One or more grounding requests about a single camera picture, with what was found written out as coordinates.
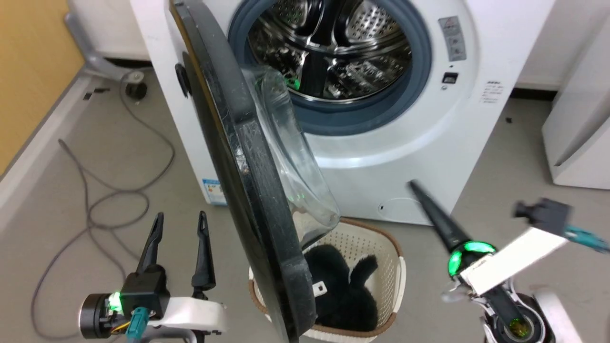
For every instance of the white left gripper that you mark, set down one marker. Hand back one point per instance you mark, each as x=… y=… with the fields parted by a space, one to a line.
x=195 y=314

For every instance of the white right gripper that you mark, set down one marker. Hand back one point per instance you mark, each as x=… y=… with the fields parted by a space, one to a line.
x=514 y=257

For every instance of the black round washer door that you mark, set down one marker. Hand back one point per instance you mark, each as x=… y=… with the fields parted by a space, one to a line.
x=248 y=190

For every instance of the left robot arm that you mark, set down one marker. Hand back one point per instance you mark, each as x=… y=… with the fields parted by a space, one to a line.
x=93 y=315

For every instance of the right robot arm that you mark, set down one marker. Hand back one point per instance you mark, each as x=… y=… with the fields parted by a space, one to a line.
x=507 y=312

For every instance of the white front-load washing machine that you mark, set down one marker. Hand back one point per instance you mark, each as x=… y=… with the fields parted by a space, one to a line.
x=419 y=157

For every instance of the grey-blue rubber door gasket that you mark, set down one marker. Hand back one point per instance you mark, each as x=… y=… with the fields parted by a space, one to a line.
x=422 y=62

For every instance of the blue energy label sticker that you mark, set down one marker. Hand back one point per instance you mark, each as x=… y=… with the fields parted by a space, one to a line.
x=213 y=191

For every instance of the cream plastic laundry basket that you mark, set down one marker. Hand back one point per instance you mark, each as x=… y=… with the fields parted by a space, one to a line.
x=364 y=238

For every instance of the black plush toy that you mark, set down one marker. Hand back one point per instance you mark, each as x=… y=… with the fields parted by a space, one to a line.
x=343 y=297

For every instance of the white fabric tag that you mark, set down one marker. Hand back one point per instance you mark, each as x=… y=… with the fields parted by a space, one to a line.
x=319 y=288

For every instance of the white cabinet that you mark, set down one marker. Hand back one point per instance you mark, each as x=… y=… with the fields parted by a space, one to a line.
x=579 y=133

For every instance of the black caster wheel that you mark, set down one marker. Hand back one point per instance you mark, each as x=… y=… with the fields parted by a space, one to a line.
x=136 y=91

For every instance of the grey warning label sticker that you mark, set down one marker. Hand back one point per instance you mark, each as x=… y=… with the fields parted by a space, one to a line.
x=452 y=39

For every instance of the perforated steel washer drum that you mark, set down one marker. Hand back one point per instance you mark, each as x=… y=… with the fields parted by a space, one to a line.
x=367 y=28

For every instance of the grey metal stand leg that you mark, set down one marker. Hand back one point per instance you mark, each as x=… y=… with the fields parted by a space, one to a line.
x=90 y=57

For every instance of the white appliance on stand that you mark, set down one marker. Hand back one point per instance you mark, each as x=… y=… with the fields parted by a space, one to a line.
x=109 y=28

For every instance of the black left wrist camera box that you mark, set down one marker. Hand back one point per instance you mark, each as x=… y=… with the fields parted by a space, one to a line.
x=143 y=290

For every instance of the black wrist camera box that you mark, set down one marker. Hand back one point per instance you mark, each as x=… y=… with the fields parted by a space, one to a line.
x=143 y=290
x=545 y=214

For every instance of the teal left camera connector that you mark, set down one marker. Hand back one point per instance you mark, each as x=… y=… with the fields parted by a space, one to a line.
x=138 y=326

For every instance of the teal camera connector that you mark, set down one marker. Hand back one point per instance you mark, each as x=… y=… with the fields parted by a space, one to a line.
x=138 y=326
x=588 y=239

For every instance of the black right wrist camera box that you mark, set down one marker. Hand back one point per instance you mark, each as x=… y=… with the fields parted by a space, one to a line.
x=545 y=214

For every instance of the teal right camera connector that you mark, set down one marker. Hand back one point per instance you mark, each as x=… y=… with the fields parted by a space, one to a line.
x=588 y=239

